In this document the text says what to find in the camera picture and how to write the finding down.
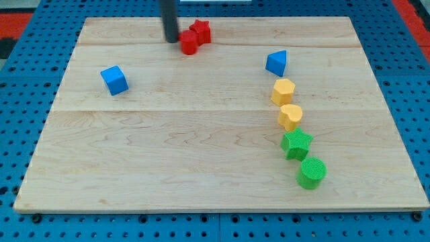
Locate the red cylinder block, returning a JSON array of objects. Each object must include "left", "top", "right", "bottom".
[{"left": 179, "top": 30, "right": 199, "bottom": 55}]

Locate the blue triangle block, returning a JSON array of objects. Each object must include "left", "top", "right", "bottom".
[{"left": 265, "top": 50, "right": 288, "bottom": 77}]

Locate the light wooden board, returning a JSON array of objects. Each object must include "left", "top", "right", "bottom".
[{"left": 14, "top": 17, "right": 429, "bottom": 214}]

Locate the yellow hexagon block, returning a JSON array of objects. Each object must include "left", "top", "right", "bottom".
[{"left": 271, "top": 79, "right": 296, "bottom": 106}]

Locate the yellow heart block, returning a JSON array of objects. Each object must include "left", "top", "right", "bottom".
[{"left": 277, "top": 104, "right": 303, "bottom": 132}]

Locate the green star block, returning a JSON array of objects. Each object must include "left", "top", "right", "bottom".
[{"left": 280, "top": 127, "right": 313, "bottom": 161}]

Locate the red star block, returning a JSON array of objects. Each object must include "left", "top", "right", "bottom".
[{"left": 189, "top": 19, "right": 212, "bottom": 46}]

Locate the blue cube block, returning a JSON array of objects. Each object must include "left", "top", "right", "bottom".
[{"left": 100, "top": 65, "right": 128, "bottom": 95}]

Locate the green cylinder block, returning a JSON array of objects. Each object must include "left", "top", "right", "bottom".
[{"left": 296, "top": 157, "right": 327, "bottom": 190}]

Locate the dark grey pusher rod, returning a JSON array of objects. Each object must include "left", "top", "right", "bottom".
[{"left": 159, "top": 0, "right": 179, "bottom": 43}]

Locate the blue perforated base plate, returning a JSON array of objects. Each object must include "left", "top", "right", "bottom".
[{"left": 1, "top": 0, "right": 429, "bottom": 241}]

